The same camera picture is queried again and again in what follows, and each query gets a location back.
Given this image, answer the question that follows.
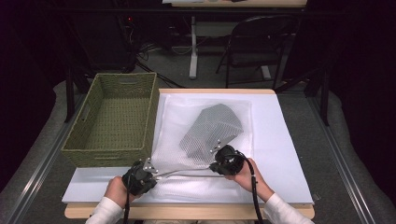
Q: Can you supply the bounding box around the light wooden table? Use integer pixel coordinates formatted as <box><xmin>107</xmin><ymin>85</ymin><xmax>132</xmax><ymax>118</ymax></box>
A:
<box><xmin>64</xmin><ymin>88</ymin><xmax>316</xmax><ymax>220</ymax></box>

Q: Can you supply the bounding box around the person's right hand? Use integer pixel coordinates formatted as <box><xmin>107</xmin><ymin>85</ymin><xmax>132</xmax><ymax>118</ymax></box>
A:
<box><xmin>225</xmin><ymin>157</ymin><xmax>276</xmax><ymax>203</ymax></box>

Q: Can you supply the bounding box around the green woven basket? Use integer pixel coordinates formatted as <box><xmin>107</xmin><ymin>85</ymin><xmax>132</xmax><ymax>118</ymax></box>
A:
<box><xmin>61</xmin><ymin>72</ymin><xmax>161</xmax><ymax>168</ymax></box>

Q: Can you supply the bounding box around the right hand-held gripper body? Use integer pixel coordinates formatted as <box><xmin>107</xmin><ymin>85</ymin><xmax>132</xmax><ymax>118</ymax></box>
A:
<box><xmin>209</xmin><ymin>139</ymin><xmax>248</xmax><ymax>176</ymax></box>

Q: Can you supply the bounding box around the black cabinet with red light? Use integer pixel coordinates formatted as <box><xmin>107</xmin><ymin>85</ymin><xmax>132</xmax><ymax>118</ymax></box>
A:
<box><xmin>88</xmin><ymin>12</ymin><xmax>138</xmax><ymax>73</ymax></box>

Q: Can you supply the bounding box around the left hand-held gripper black cable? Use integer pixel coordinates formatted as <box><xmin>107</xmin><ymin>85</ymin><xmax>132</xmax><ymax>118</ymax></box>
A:
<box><xmin>122</xmin><ymin>176</ymin><xmax>133</xmax><ymax>224</ymax></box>

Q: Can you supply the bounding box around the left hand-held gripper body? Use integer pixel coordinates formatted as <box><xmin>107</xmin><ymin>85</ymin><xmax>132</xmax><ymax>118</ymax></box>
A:
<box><xmin>121</xmin><ymin>157</ymin><xmax>160</xmax><ymax>197</ymax></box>

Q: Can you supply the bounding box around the white desk leg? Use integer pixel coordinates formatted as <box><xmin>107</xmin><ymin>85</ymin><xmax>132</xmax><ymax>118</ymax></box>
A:
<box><xmin>189</xmin><ymin>15</ymin><xmax>199</xmax><ymax>80</ymax></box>

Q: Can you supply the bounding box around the white mesh laundry bag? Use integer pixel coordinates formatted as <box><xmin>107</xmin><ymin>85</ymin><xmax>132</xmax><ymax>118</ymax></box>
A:
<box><xmin>148</xmin><ymin>92</ymin><xmax>255</xmax><ymax>201</ymax></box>

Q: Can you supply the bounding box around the person's left hand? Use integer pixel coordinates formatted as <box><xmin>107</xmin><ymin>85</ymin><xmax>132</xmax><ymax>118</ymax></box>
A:
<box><xmin>104</xmin><ymin>175</ymin><xmax>138</xmax><ymax>208</ymax></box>

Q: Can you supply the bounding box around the floor cables bundle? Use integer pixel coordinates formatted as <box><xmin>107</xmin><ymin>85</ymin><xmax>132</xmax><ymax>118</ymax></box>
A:
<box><xmin>134</xmin><ymin>41</ymin><xmax>188</xmax><ymax>90</ymax></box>

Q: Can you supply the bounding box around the silver metal rail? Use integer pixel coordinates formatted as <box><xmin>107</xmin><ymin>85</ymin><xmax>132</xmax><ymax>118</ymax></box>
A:
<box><xmin>3</xmin><ymin>92</ymin><xmax>86</xmax><ymax>224</ymax></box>
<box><xmin>306</xmin><ymin>92</ymin><xmax>378</xmax><ymax>224</ymax></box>

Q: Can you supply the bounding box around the black folding chair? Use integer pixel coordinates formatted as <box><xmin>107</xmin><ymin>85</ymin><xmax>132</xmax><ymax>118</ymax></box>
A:
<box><xmin>216</xmin><ymin>14</ymin><xmax>297</xmax><ymax>90</ymax></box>

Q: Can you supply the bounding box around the hand-held gripper black cable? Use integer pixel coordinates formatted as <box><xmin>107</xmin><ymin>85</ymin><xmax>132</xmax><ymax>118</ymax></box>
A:
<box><xmin>122</xmin><ymin>176</ymin><xmax>133</xmax><ymax>224</ymax></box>
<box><xmin>232</xmin><ymin>152</ymin><xmax>266</xmax><ymax>224</ymax></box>

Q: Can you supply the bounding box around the black cloth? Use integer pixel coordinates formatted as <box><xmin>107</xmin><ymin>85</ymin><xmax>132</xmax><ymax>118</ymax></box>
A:
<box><xmin>178</xmin><ymin>103</ymin><xmax>245</xmax><ymax>163</ymax></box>

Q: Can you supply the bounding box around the right hand-held gripper black cable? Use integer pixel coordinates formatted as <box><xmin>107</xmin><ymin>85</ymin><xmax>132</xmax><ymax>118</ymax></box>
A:
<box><xmin>232</xmin><ymin>152</ymin><xmax>266</xmax><ymax>224</ymax></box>

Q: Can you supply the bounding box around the black metal stand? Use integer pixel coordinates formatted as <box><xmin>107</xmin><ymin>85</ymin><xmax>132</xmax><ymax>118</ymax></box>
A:
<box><xmin>64</xmin><ymin>66</ymin><xmax>76</xmax><ymax>123</ymax></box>

